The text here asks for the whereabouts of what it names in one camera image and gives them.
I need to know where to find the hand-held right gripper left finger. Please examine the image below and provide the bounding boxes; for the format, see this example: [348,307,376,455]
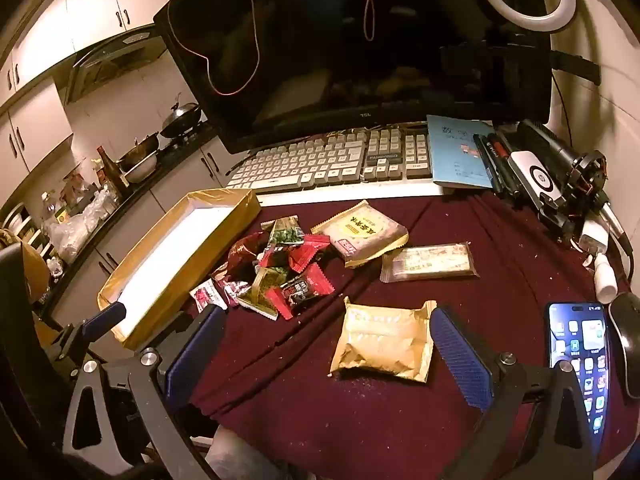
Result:
[60,304,227,480]

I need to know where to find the blue card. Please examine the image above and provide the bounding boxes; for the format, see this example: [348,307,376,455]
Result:
[426,114,496,190]

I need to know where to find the white wall cabinets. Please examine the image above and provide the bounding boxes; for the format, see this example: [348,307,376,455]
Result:
[0,0,201,206]

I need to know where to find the tan cloth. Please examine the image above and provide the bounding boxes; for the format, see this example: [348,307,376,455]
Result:
[0,227,52,306]

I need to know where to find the white power bank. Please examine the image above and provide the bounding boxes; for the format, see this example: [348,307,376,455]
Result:
[507,151,556,196]

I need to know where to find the green gold-edged snack packet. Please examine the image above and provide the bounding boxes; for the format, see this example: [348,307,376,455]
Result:
[236,265,301,321]

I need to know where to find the dark cooking pot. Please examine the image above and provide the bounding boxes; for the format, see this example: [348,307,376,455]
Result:
[116,132,160,171]

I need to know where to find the person's leg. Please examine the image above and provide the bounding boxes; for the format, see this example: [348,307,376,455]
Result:
[205,427,321,480]

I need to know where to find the steel bowl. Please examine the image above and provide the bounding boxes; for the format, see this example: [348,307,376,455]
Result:
[122,160,161,183]

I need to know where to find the gold cardboard box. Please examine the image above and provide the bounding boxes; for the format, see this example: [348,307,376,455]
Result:
[96,187,262,351]

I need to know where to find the clear plastic bags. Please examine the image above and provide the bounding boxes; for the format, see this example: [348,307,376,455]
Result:
[45,200,121,266]

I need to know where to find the white grey keyboard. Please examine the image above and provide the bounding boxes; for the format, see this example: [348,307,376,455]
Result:
[225,122,433,196]

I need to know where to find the black chair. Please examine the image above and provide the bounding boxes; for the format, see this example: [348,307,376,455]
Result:
[0,242,51,480]

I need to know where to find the black computer mouse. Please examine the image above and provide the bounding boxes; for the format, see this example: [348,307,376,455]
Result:
[607,291,640,401]

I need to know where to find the black camera rig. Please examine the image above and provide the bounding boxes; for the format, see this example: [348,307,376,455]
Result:
[537,150,613,241]

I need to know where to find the yellow snack packet red label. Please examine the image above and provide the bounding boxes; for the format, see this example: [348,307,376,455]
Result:
[310,200,410,269]

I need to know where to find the black marker pen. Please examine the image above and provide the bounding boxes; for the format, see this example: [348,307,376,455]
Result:
[486,132,523,196]
[471,132,505,195]

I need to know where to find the tan snack packet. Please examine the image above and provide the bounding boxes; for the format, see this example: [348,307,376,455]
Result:
[328,296,438,385]

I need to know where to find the maroon tablecloth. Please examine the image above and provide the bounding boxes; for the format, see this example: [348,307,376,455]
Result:
[187,192,636,480]

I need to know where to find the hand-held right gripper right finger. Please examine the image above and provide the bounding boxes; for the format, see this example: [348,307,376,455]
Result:
[429,306,608,480]

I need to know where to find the small white bottle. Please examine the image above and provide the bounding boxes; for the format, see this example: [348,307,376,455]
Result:
[593,252,618,305]

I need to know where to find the black wok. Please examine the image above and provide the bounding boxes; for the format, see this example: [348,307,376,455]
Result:
[160,92,203,138]

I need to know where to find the kitchen counter with cabinets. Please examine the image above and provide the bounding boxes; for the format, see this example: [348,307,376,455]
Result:
[30,120,236,326]

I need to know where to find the brown bottle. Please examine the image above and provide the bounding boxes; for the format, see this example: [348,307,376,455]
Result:
[96,145,130,196]

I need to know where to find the range hood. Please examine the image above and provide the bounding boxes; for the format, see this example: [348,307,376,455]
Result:
[65,25,168,106]

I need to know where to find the smartphone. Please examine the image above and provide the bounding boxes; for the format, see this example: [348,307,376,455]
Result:
[543,301,612,456]

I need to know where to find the small red-white snack packet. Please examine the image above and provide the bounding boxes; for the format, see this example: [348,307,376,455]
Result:
[189,280,228,313]

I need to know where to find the black cylinder device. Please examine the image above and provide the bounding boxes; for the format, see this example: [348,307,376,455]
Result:
[515,119,581,171]

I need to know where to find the pile of red-green packets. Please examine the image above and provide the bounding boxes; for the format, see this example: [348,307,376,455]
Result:
[212,215,336,321]

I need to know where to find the pink cable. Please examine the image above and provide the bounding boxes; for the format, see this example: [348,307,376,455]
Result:
[166,0,262,97]
[364,0,402,41]

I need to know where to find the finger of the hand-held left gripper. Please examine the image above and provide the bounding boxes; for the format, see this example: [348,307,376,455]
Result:
[47,302,127,368]

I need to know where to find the clear snack bar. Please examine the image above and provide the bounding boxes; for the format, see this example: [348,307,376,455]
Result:
[380,242,478,283]

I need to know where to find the black monitor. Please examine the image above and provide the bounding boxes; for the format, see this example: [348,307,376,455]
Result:
[152,0,553,156]

